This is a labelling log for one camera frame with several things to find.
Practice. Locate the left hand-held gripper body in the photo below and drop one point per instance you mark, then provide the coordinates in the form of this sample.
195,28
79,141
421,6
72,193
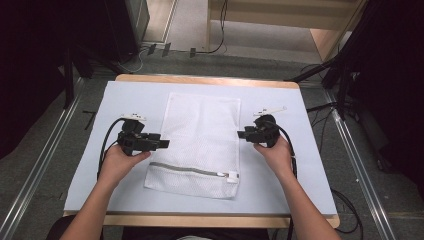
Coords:
133,140

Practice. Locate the person's left hand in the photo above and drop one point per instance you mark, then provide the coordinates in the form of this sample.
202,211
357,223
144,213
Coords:
116,165

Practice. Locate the aluminium floor rail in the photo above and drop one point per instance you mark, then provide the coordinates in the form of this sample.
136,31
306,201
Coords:
360,160
40,160

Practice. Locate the person's dark clothing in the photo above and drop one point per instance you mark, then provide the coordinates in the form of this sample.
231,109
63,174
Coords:
186,235

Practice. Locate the white mesh laundry bag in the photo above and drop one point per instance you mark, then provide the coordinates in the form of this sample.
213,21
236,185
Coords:
200,140

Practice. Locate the grey cabinet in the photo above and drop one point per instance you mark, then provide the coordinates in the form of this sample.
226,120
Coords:
138,20

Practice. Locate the black curtain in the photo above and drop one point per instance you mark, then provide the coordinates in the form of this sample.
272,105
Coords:
30,66
393,83

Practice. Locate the black metal stand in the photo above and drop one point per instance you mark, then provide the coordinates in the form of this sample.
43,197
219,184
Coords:
333,73

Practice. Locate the wooden table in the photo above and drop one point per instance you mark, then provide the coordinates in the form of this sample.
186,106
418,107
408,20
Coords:
200,80

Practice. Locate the person's right hand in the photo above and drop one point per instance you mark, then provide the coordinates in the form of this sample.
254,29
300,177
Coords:
278,156

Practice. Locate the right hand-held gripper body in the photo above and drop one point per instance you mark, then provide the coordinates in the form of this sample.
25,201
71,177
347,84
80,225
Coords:
266,131

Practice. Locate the pale blue table mat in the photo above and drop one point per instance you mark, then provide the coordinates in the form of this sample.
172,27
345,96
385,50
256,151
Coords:
130,100

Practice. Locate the light wooden frame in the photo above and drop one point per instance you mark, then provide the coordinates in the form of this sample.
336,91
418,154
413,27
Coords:
266,13

